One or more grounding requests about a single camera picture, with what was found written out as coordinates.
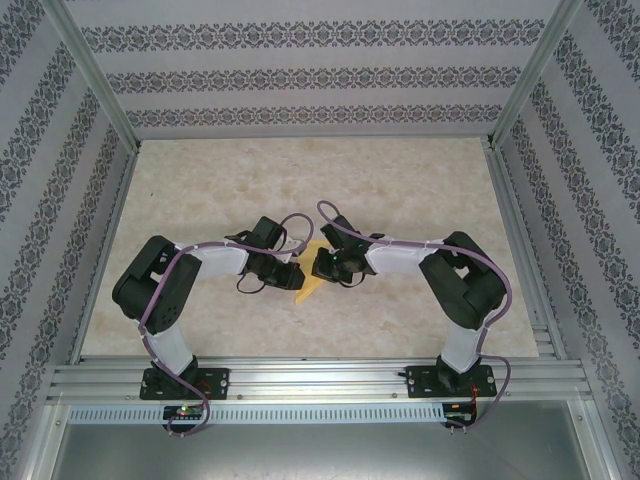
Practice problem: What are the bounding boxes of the grey sheet metal panel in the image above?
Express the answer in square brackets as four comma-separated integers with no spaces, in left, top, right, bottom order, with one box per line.
[42,402,614,480]

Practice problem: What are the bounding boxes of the circuit board with green light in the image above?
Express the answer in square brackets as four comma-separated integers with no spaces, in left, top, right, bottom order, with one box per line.
[163,404,204,421]

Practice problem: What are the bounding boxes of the small green circuit board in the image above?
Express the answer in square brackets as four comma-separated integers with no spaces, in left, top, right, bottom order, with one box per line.
[446,403,476,424]

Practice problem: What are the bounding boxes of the black left gripper cable loop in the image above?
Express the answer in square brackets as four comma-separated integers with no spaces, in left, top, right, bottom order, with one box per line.
[235,272,269,296]

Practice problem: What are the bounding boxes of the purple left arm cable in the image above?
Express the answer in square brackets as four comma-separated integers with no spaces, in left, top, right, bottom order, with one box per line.
[138,212,316,439]

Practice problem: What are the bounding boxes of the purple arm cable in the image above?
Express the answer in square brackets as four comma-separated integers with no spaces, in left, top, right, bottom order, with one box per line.
[317,200,514,435]
[138,212,316,439]

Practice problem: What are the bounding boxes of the aluminium mounting rail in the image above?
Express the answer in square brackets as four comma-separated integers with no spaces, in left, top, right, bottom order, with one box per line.
[47,355,594,404]

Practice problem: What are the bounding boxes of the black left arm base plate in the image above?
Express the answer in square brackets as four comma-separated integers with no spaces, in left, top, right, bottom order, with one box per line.
[139,367,231,401]

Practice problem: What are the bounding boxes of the aluminium side frame rail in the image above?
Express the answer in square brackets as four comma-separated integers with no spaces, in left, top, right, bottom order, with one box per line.
[483,144,569,359]
[69,147,141,364]

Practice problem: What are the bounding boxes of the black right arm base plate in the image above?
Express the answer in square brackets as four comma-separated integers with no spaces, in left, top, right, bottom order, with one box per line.
[402,364,499,400]

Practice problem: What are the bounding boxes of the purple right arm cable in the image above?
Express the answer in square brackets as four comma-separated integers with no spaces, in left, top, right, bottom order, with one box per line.
[317,200,514,435]

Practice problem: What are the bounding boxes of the slotted grey cable duct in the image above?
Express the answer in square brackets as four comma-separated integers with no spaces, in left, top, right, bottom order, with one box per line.
[67,402,446,425]

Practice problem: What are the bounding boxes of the aluminium frame post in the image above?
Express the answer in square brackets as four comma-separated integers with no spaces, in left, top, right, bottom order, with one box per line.
[47,0,141,151]
[487,0,584,149]

